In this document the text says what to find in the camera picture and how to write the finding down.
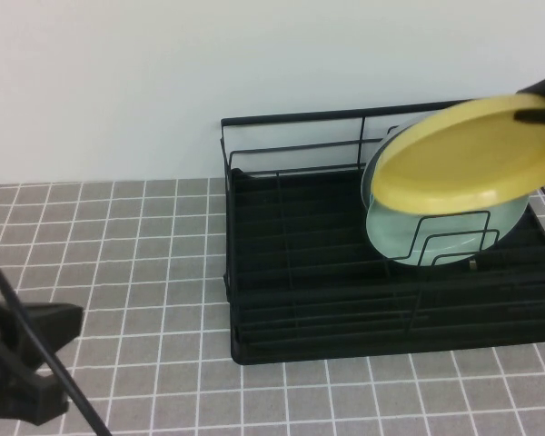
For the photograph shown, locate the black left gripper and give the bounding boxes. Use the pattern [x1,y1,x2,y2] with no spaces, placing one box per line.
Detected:
[0,297,85,427]

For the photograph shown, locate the pale green plate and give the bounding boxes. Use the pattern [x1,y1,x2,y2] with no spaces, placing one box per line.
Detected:
[365,197,530,268]

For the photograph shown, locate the grey checked tablecloth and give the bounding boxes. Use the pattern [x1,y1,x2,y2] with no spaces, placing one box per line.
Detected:
[0,165,545,436]

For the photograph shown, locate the grey plate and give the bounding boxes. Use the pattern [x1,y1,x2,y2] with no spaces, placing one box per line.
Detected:
[360,124,403,203]

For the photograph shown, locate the yellow plate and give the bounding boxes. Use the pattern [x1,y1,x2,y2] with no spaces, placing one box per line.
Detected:
[371,94,545,214]

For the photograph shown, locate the black wire dish rack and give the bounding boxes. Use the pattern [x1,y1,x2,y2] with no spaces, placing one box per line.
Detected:
[220,97,545,360]
[224,166,545,367]

